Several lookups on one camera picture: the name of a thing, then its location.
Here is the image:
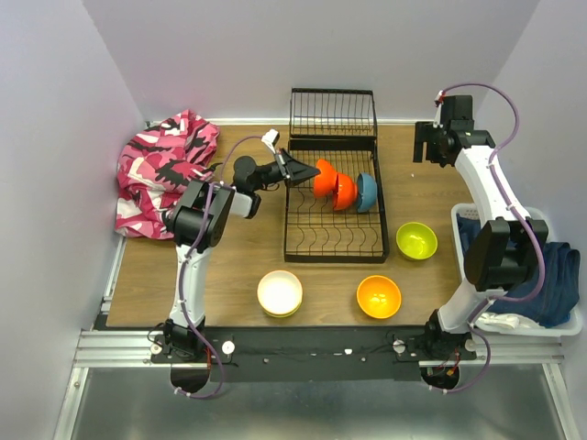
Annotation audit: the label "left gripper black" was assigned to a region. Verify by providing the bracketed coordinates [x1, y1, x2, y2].
[251, 148, 320, 192]

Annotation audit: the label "orange-red bowl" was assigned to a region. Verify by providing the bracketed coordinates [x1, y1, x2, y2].
[332, 172, 358, 211]
[313, 159, 338, 198]

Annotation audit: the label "black wire dish rack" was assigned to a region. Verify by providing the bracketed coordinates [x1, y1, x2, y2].
[283, 87, 390, 264]

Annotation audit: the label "blue bowl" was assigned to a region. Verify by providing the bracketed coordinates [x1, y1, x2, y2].
[356, 172, 378, 213]

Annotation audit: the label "yellow-orange bowl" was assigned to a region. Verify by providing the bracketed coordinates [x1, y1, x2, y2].
[356, 275, 403, 319]

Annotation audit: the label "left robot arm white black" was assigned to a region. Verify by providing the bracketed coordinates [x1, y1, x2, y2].
[163, 149, 319, 362]

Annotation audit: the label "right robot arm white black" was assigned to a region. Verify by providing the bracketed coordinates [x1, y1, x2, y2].
[414, 93, 548, 359]

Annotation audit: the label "white laundry basket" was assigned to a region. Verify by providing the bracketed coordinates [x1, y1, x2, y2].
[450, 203, 582, 337]

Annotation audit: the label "lime green bowl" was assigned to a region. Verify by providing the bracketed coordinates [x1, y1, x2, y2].
[395, 222, 438, 261]

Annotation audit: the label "pink camouflage cloth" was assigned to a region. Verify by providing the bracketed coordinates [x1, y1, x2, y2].
[115, 109, 219, 240]

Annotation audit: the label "yellow-green bowl under white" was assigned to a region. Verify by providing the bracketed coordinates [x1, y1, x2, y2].
[262, 302, 302, 318]

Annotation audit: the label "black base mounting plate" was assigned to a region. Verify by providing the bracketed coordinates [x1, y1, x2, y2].
[148, 324, 476, 390]

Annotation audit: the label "blue denim clothes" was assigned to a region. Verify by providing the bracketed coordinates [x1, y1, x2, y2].
[479, 241, 581, 328]

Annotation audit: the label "white cloth in basket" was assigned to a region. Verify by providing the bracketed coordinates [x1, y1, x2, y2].
[476, 312, 535, 330]

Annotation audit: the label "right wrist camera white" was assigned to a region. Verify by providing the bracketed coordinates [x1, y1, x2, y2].
[433, 90, 448, 127]

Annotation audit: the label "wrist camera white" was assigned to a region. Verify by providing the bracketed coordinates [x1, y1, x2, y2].
[433, 90, 448, 127]
[261, 128, 280, 155]

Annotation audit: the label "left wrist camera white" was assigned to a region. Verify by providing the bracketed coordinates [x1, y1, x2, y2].
[261, 128, 280, 155]

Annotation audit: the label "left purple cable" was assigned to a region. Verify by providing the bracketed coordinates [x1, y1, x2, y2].
[172, 135, 276, 401]

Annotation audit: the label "aluminium frame rail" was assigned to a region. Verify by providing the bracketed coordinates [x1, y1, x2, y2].
[73, 331, 565, 368]

